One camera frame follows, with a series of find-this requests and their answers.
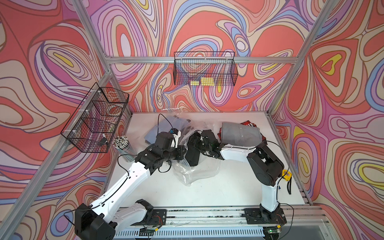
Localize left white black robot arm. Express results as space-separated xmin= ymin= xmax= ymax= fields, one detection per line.
xmin=74 ymin=129 xmax=186 ymax=240

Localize aluminium frame rail front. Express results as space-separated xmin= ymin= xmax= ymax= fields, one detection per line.
xmin=112 ymin=206 xmax=337 ymax=240

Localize left black wire basket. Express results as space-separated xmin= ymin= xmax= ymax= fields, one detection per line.
xmin=61 ymin=83 xmax=130 ymax=153

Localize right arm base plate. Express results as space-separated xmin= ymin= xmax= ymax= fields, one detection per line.
xmin=241 ymin=206 xmax=287 ymax=226

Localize grey button shirt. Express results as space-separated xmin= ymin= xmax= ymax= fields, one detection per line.
xmin=220 ymin=121 xmax=263 ymax=148

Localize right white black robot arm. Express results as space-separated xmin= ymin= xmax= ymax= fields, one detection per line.
xmin=185 ymin=130 xmax=285 ymax=213

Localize black button shirt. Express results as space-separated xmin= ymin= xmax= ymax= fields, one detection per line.
xmin=185 ymin=132 xmax=202 ymax=167

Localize yellow sticky note pads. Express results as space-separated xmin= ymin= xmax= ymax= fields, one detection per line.
xmin=190 ymin=77 xmax=215 ymax=87

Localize back black wire basket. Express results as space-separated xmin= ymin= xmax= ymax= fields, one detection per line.
xmin=173 ymin=50 xmax=239 ymax=87

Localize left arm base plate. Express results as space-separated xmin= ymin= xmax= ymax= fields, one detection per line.
xmin=132 ymin=209 xmax=167 ymax=227

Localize yellow tape measure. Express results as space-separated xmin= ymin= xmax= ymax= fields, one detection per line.
xmin=282 ymin=170 xmax=293 ymax=182

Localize clear plastic vacuum bag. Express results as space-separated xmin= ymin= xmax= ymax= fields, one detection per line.
xmin=149 ymin=111 xmax=229 ymax=187

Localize red black plaid shirt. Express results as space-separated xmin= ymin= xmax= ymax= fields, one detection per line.
xmin=218 ymin=119 xmax=268 ymax=144

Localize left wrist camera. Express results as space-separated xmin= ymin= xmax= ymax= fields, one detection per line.
xmin=170 ymin=128 xmax=182 ymax=148

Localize black wire basket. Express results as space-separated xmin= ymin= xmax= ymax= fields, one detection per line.
xmin=173 ymin=50 xmax=239 ymax=87
xmin=61 ymin=83 xmax=130 ymax=153

